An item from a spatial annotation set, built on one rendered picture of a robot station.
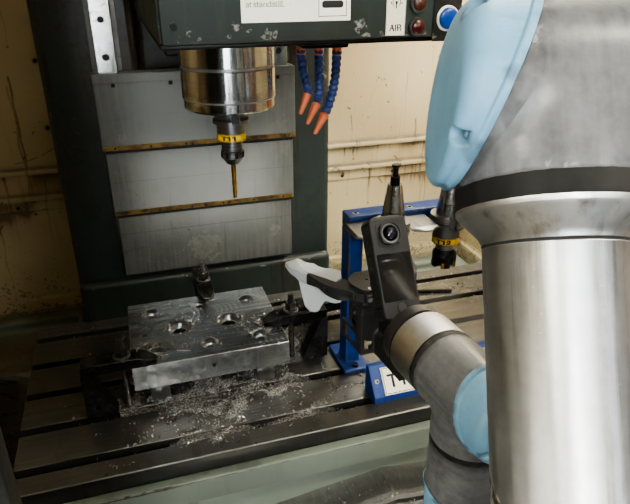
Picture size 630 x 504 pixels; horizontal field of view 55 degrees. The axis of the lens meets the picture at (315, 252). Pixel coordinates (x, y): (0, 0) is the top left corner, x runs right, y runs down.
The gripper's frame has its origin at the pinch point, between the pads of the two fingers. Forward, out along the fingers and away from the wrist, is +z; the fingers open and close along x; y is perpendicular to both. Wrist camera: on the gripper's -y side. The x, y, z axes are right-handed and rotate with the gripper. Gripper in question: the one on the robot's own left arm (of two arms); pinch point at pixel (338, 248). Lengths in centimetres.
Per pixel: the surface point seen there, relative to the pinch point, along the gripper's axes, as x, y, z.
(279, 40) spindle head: -1.3, -24.3, 17.6
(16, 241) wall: -50, 43, 126
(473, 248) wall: 104, 62, 100
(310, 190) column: 30, 23, 82
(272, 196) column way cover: 18, 22, 79
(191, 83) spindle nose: -10.4, -16.4, 34.6
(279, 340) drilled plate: 0.6, 31.0, 26.8
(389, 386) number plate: 17.2, 37.1, 13.1
